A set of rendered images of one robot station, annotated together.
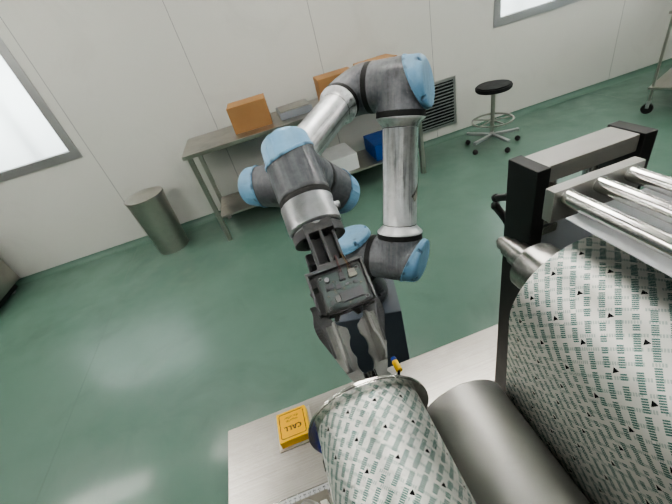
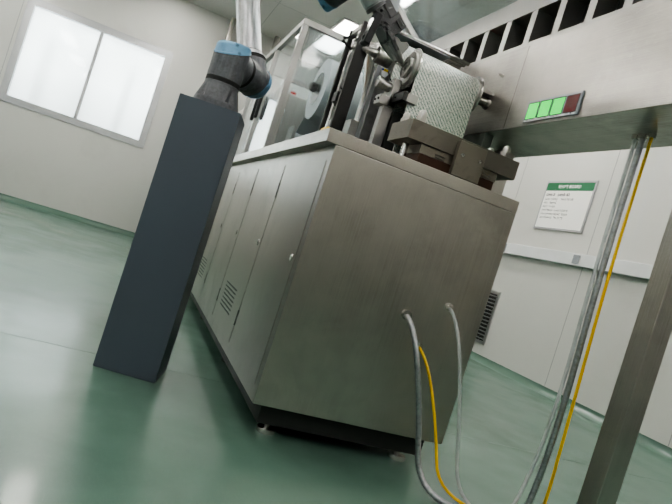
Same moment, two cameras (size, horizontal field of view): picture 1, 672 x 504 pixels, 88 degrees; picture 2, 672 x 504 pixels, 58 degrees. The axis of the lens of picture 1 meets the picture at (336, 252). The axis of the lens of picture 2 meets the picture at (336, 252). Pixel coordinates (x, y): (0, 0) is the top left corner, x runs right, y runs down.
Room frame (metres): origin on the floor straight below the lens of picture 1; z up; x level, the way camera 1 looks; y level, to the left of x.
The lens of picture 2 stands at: (0.74, 2.03, 0.58)
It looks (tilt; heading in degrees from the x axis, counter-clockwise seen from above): 0 degrees down; 257
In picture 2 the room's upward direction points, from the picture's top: 18 degrees clockwise
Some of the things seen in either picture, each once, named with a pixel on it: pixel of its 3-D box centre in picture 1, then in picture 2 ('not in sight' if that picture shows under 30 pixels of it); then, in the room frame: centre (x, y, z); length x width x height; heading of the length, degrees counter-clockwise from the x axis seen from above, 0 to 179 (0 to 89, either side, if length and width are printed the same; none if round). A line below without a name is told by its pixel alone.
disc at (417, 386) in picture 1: (370, 419); (410, 69); (0.22, 0.02, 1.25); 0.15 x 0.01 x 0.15; 96
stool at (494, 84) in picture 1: (493, 117); not in sight; (3.42, -1.95, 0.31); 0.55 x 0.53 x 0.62; 96
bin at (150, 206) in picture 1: (159, 219); not in sight; (3.28, 1.60, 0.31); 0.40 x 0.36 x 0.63; 6
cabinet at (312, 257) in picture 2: not in sight; (285, 266); (0.27, -0.92, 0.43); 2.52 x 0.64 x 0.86; 96
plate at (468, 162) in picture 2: not in sight; (468, 162); (0.01, 0.27, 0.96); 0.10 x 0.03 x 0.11; 6
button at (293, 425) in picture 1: (293, 425); not in sight; (0.43, 0.20, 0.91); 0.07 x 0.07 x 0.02; 6
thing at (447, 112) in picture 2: not in sight; (436, 117); (0.09, 0.06, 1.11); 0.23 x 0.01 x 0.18; 6
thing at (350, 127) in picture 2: not in sight; (358, 119); (0.19, -0.71, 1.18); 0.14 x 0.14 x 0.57
